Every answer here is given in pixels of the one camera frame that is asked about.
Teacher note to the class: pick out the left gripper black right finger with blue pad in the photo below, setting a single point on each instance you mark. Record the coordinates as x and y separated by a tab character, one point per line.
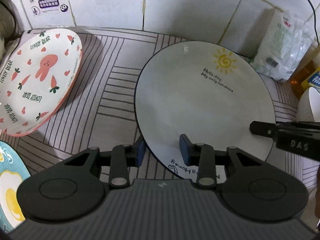
248	186

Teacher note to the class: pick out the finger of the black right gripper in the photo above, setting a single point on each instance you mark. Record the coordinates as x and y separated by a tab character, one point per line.
301	138

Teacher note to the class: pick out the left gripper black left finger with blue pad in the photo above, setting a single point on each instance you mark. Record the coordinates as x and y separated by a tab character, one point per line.
76	186

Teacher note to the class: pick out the white sun plate black rim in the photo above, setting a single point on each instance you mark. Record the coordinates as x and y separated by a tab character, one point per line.
206	92

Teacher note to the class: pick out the white ribbed bowl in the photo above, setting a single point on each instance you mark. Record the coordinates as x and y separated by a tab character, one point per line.
309	106

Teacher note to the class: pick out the yellow label cooking wine bottle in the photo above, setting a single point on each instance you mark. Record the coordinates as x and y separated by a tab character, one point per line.
305	78

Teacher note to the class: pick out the blue fried egg plate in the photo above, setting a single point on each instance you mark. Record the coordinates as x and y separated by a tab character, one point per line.
13	173

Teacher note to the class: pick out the white plastic salt bag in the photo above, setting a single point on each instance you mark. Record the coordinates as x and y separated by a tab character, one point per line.
286	41

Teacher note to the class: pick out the pink rabbit carrot plate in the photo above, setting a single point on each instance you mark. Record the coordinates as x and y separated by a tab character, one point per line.
37	79

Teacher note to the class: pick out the white box purple label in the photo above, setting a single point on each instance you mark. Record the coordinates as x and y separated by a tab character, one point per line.
48	13

